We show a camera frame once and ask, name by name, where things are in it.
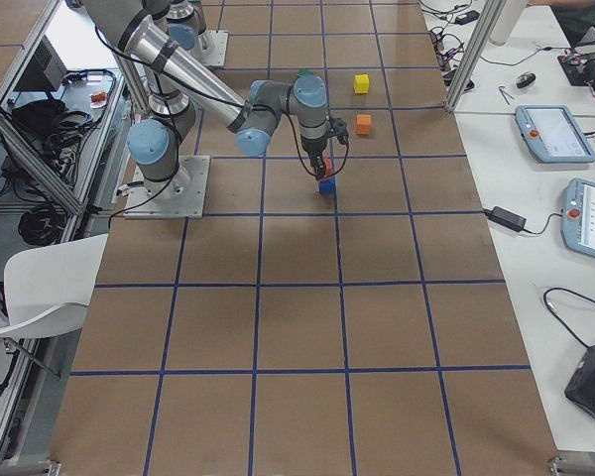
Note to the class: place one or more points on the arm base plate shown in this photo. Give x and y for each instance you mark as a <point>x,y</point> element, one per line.
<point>213,48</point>
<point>184,196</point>

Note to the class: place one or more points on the blue wooden block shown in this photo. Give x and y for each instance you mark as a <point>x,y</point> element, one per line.
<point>327,186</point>

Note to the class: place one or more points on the black power adapter brick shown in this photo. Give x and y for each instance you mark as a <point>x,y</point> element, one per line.
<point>506,218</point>

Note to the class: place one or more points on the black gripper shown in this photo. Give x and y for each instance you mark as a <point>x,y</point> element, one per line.
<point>311,147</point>

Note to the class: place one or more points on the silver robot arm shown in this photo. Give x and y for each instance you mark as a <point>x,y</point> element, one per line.
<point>143,32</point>
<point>184,21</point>

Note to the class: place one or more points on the black computer mouse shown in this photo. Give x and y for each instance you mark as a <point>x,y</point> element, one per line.
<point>525,80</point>

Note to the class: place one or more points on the white plastic chair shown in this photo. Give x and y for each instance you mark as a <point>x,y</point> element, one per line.
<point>48,289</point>

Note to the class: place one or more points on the red wooden block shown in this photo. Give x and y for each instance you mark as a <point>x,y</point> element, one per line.
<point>328,168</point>

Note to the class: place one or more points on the lower teach pendant tablet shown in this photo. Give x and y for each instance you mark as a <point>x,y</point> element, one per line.
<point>578,216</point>

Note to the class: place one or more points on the teach pendant tablet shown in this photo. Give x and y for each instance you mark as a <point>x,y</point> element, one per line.
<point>578,216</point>
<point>552,135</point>

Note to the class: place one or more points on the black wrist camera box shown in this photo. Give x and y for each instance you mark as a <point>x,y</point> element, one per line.
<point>337,128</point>

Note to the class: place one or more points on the yellow wooden block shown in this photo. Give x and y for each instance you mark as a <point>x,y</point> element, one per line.
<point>361,84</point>

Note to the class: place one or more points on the grey control box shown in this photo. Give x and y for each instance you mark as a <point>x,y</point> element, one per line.
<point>45,70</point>

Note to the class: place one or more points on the upper teach pendant tablet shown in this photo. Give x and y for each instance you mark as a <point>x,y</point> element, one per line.
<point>552,135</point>

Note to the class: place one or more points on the aluminium frame post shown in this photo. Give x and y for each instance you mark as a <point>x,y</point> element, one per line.
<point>484,27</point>

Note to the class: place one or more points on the orange wooden block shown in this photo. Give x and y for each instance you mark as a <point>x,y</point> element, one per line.
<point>364,124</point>

